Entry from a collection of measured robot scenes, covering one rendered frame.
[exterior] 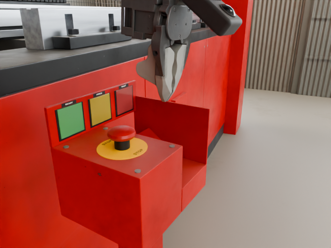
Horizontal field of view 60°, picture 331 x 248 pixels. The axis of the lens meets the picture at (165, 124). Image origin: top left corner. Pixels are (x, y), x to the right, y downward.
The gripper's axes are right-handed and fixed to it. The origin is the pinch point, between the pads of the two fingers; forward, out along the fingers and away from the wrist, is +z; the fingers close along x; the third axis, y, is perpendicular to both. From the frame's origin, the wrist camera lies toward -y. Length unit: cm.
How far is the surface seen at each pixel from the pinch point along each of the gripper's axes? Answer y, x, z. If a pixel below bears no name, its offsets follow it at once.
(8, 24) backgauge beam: 68, -16, -3
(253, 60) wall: 74, -345, 53
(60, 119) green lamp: 10.0, 13.2, 2.9
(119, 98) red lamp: 9.9, 0.3, 2.9
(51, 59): 26.8, 1.0, -1.3
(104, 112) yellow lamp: 9.8, 4.3, 4.5
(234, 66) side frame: 47, -180, 31
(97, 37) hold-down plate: 36.8, -22.3, -2.6
